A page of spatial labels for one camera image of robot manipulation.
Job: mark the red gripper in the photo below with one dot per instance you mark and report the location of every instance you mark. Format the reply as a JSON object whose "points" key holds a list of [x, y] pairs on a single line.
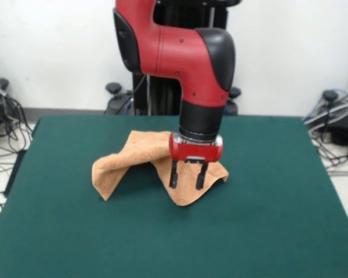
{"points": [[195, 152]]}

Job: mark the tan terry towel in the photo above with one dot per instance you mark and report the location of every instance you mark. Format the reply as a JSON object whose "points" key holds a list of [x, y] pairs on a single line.
{"points": [[139, 153]]}

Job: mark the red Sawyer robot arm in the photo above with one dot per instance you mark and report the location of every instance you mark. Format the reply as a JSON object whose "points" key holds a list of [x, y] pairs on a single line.
{"points": [[177, 52]]}

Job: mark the dark green tablecloth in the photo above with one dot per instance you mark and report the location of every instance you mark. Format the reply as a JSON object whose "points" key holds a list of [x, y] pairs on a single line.
{"points": [[264, 202]]}

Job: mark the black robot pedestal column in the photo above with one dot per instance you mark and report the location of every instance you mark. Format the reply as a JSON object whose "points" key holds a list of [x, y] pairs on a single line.
{"points": [[165, 95]]}

